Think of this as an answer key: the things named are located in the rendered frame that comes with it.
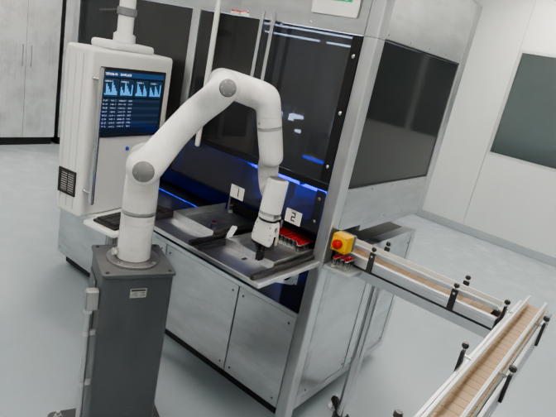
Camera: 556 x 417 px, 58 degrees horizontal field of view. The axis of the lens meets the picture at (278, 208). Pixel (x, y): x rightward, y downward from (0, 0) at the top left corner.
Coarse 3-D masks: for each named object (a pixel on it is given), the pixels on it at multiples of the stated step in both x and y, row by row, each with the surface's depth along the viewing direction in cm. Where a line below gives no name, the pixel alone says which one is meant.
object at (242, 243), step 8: (248, 232) 218; (232, 240) 211; (240, 240) 215; (248, 240) 219; (232, 248) 206; (240, 248) 204; (248, 248) 201; (280, 248) 217; (288, 248) 219; (248, 256) 201; (264, 256) 197; (272, 256) 207; (280, 256) 208; (288, 256) 210; (296, 256) 206; (264, 264) 197; (272, 264) 194
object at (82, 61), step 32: (96, 64) 208; (128, 64) 223; (160, 64) 239; (64, 96) 217; (96, 96) 213; (128, 96) 228; (160, 96) 245; (64, 128) 221; (128, 128) 234; (64, 160) 224; (64, 192) 227; (96, 192) 230
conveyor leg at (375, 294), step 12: (372, 288) 214; (372, 300) 215; (372, 312) 216; (372, 324) 220; (360, 336) 221; (360, 348) 222; (360, 360) 224; (348, 372) 227; (348, 384) 228; (348, 396) 229
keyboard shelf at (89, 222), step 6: (108, 210) 243; (114, 210) 244; (120, 210) 246; (90, 216) 235; (96, 216) 233; (84, 222) 224; (90, 222) 223; (96, 228) 221; (102, 228) 220; (108, 228) 220; (108, 234) 217; (114, 234) 217
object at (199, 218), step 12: (216, 204) 247; (180, 216) 224; (192, 216) 234; (204, 216) 237; (216, 216) 240; (228, 216) 244; (240, 216) 247; (204, 228) 215; (216, 228) 225; (228, 228) 220; (240, 228) 226
